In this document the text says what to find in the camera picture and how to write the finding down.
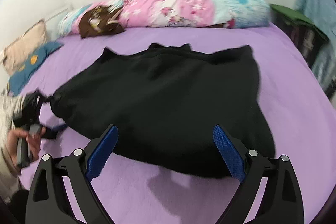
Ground purple bed sheet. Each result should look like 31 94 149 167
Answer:
23 25 335 223

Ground pink and blue floral quilt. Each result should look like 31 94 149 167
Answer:
58 0 270 36

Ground white left sleeve forearm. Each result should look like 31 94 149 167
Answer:
0 94 25 203

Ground beige pillow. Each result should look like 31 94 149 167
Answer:
1 19 49 76

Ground light blue curtain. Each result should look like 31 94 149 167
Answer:
296 0 335 91

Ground dark striped bag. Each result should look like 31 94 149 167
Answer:
272 11 323 69

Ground brown patterned cloth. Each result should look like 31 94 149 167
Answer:
78 6 125 39

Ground large black garment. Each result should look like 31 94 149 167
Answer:
51 43 275 178

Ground blue cartoon pillow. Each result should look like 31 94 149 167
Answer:
7 41 63 96

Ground person's left hand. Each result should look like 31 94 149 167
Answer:
5 127 46 168

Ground green cloth on pile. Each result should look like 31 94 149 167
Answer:
270 4 330 44

